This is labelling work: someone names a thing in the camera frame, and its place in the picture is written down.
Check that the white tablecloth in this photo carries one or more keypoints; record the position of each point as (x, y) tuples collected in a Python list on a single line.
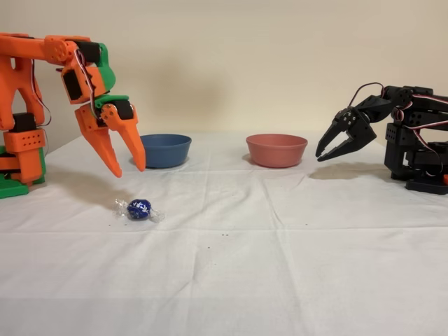
[(245, 262)]

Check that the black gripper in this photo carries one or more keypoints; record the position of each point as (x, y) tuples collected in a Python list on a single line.
[(360, 127)]

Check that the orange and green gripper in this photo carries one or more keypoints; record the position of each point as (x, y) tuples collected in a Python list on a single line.
[(92, 123)]

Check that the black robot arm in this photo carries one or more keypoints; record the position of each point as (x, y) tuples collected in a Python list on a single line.
[(416, 154)]

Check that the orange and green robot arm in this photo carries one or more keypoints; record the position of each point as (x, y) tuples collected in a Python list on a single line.
[(28, 49)]

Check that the blue candy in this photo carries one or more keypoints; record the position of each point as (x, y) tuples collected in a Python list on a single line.
[(139, 209)]

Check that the blue bowl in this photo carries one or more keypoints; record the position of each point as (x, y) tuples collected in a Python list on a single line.
[(168, 150)]

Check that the pink bowl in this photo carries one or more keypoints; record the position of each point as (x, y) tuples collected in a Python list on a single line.
[(276, 150)]

